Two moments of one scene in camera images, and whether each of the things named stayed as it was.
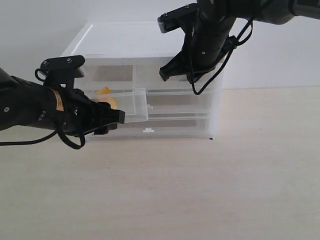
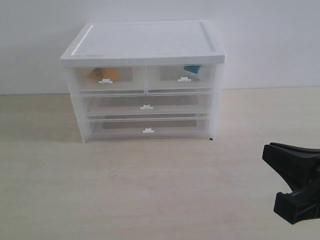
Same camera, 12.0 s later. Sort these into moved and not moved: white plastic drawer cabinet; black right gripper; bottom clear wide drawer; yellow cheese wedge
Moved: black right gripper; yellow cheese wedge
Not moved: bottom clear wide drawer; white plastic drawer cabinet
